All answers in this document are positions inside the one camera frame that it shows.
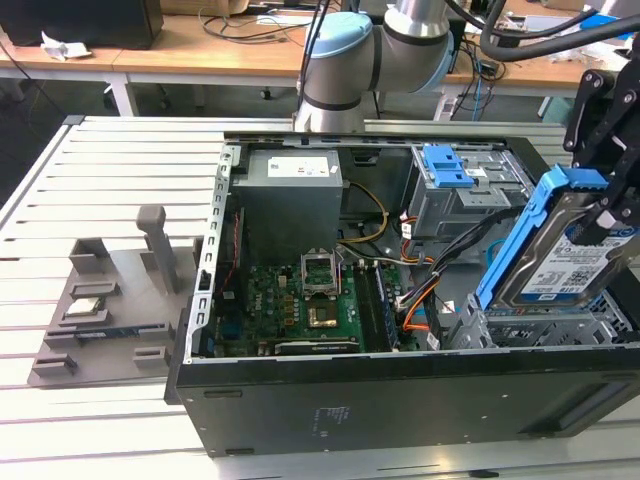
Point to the hard disk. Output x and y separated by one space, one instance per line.
550 260

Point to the dark RAM stick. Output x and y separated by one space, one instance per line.
372 310

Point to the black open PC case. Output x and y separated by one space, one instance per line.
350 405

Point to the CPU socket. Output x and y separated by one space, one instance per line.
322 315

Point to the blue drive latch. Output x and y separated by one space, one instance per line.
445 172

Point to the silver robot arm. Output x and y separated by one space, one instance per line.
340 65

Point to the large black box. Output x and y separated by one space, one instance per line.
75 22

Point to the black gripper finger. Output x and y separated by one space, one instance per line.
587 115
622 195

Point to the grey metal disk bay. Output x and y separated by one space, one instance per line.
550 330

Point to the wooden desk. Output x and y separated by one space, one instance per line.
200 55

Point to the blue RAM slot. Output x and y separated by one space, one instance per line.
389 310

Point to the grey power supply box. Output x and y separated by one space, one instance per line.
285 210

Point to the grey optical drive cage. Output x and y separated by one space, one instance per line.
465 210

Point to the black graphics card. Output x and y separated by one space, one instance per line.
310 348

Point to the crumpled white paper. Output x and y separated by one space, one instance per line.
65 50

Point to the green motherboard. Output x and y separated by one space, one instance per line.
280 310

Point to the silver CPU chip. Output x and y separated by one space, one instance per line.
84 307

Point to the black case fan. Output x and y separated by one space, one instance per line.
235 235

